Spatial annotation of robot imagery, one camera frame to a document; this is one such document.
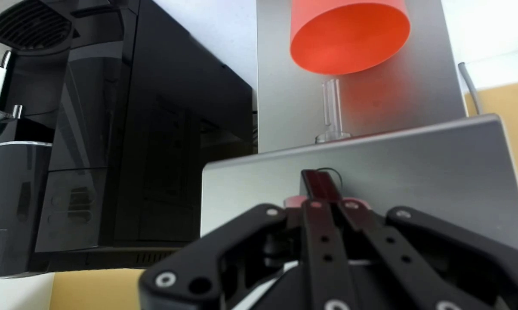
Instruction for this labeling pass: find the grey dispenser cable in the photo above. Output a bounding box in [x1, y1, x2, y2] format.
[457, 60, 483, 117]

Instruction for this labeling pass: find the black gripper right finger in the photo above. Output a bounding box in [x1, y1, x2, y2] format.
[321, 169, 518, 310]

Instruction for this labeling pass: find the black cylindrical milk container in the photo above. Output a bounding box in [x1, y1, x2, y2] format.
[0, 140, 56, 279]

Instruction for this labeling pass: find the black coffee machine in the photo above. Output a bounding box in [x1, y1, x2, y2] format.
[0, 0, 259, 274]

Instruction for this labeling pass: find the red plastic cup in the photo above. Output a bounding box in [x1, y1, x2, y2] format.
[290, 0, 414, 79]

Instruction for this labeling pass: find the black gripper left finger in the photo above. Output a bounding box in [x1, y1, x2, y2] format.
[138, 169, 359, 310]

